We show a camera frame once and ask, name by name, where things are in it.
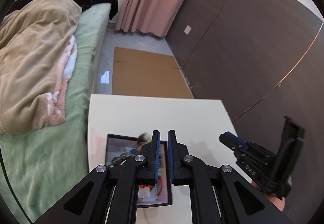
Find white wall switch plate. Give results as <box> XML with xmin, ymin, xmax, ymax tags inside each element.
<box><xmin>184</xmin><ymin>25</ymin><xmax>192</xmax><ymax>35</ymax></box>

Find person's right hand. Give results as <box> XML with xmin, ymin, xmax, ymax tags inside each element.
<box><xmin>263</xmin><ymin>193</ymin><xmax>285</xmax><ymax>211</ymax></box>

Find brown cardboard sheet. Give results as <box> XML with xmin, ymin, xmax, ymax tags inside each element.
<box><xmin>112</xmin><ymin>47</ymin><xmax>193</xmax><ymax>99</ymax></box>

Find red coral bracelet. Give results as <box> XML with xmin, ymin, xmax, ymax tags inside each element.
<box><xmin>138</xmin><ymin>178</ymin><xmax>165</xmax><ymax>197</ymax></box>

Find blue braided bracelet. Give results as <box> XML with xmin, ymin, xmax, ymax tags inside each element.
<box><xmin>110</xmin><ymin>147</ymin><xmax>140</xmax><ymax>167</ymax></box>

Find green bed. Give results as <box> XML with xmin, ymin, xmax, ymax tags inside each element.
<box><xmin>0</xmin><ymin>2</ymin><xmax>113</xmax><ymax>223</ymax></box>

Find black jewelry box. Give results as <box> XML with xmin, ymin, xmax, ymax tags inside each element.
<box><xmin>105</xmin><ymin>133</ymin><xmax>173</xmax><ymax>208</ymax></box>

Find beige comforter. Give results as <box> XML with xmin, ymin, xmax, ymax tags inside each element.
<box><xmin>1</xmin><ymin>0</ymin><xmax>82</xmax><ymax>134</ymax></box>

